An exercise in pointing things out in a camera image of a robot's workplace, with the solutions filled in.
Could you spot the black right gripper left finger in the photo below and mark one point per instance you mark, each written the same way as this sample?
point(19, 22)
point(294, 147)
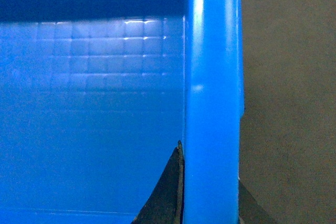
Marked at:
point(166, 202)

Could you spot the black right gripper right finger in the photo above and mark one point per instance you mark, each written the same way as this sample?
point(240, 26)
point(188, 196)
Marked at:
point(249, 210)

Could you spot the large blue plastic crate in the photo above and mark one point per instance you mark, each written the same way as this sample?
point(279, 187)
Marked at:
point(95, 95)

